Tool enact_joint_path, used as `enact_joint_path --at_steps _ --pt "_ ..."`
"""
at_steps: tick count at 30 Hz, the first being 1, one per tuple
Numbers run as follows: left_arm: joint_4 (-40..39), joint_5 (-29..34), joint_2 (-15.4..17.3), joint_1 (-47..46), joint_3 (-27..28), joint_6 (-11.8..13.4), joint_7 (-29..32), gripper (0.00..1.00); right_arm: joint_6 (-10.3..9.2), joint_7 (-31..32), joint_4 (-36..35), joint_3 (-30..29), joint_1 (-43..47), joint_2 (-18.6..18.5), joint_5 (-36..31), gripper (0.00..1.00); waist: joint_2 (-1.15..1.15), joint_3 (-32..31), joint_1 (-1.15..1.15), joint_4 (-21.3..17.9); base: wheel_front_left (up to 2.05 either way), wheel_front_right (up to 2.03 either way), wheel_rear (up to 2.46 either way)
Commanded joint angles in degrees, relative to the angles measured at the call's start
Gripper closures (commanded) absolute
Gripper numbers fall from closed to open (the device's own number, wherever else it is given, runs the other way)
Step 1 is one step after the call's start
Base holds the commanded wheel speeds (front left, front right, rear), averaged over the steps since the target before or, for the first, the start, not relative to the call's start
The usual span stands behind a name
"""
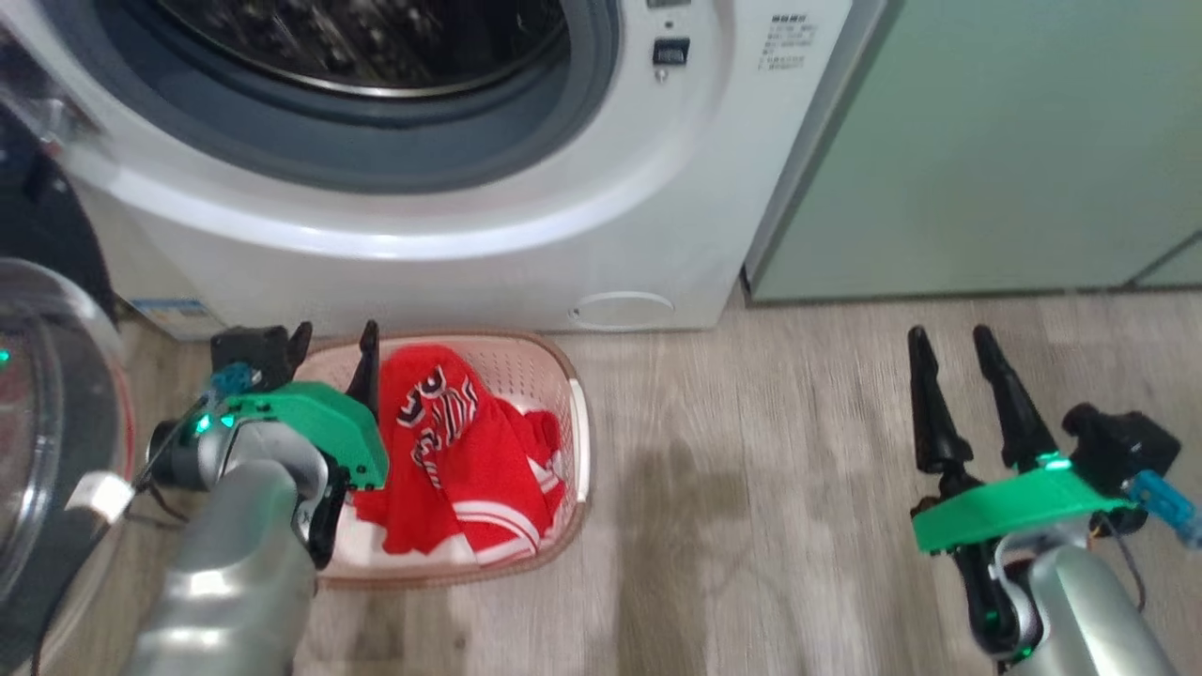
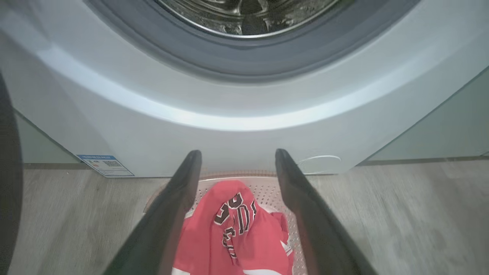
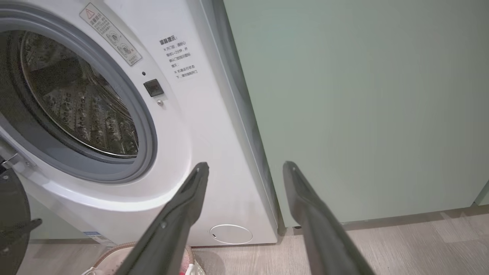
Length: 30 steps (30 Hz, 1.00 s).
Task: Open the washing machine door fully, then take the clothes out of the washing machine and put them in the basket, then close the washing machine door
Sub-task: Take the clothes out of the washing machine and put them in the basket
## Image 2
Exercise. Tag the red jersey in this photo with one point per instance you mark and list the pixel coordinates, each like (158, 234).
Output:
(214, 244)

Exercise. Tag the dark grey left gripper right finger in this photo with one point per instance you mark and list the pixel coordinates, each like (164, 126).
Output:
(317, 229)

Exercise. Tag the steel washer drum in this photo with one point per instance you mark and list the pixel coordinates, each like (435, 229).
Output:
(198, 15)

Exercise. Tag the cream perforated laundry basket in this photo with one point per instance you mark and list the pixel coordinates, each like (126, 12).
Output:
(267, 191)

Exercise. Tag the grey rubber door gasket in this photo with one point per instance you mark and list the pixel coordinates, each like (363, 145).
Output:
(153, 49)

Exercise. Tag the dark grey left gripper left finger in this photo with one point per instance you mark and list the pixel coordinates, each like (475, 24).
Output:
(160, 229)

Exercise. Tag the grey washing machine door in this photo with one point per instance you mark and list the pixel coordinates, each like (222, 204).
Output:
(7, 191)

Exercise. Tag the blue energy label sticker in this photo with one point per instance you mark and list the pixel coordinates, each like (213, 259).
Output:
(105, 165)

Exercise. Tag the white washing machine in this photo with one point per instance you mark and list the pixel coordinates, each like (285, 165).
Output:
(244, 145)

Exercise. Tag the pale green cabinet panel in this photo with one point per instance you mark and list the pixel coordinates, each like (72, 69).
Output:
(38, 149)
(439, 130)

